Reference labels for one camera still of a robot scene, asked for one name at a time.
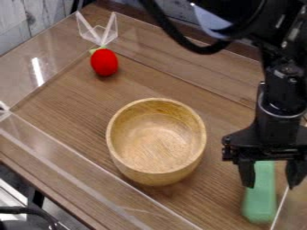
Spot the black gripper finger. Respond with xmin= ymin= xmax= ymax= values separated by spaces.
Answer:
xmin=238 ymin=159 xmax=256 ymax=188
xmin=286 ymin=158 xmax=307 ymax=189

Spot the clear acrylic corner bracket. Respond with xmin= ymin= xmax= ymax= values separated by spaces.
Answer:
xmin=77 ymin=11 xmax=118 ymax=47

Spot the black cable lower left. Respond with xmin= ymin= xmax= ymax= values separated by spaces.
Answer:
xmin=0 ymin=205 xmax=62 ymax=230

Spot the black table leg frame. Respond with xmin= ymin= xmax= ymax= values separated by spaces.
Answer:
xmin=26 ymin=187 xmax=74 ymax=230

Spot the red plush strawberry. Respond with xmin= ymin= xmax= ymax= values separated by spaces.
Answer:
xmin=90 ymin=47 xmax=119 ymax=76

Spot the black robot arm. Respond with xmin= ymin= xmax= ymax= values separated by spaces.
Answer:
xmin=190 ymin=0 xmax=307 ymax=188

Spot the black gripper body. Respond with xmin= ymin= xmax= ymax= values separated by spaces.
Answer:
xmin=220 ymin=102 xmax=307 ymax=165

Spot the green rectangular block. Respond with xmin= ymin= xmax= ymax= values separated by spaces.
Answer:
xmin=242 ymin=161 xmax=278 ymax=224

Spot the brown wooden bowl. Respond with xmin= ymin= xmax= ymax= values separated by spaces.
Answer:
xmin=106 ymin=98 xmax=208 ymax=186

